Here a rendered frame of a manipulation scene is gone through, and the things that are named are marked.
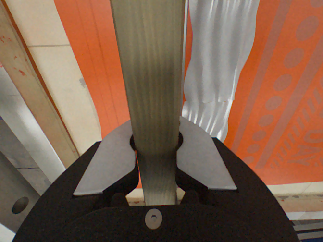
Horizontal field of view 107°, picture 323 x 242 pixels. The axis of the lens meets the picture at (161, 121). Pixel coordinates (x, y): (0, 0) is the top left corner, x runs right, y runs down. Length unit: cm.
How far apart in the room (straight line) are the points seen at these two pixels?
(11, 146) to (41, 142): 204
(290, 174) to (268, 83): 23
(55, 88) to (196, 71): 19
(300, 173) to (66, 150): 46
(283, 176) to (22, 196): 49
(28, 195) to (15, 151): 200
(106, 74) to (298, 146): 34
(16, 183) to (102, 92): 19
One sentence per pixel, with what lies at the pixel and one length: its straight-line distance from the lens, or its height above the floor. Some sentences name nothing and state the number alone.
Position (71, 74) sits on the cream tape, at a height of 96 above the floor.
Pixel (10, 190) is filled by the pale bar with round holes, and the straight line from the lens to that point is 29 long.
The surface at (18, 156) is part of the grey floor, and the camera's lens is 235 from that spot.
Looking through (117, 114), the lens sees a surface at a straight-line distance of 19.
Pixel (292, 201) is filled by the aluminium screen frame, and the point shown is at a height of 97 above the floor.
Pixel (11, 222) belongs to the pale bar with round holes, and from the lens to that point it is 31.
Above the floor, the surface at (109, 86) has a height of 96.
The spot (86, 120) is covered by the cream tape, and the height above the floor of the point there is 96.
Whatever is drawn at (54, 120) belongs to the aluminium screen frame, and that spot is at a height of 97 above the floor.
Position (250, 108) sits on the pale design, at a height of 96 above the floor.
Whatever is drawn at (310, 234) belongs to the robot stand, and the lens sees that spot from 88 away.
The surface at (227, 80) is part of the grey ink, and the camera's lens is 19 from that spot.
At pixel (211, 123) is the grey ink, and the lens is 20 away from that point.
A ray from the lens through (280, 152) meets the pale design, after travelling 32.
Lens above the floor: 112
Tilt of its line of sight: 61 degrees down
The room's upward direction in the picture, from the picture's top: 178 degrees clockwise
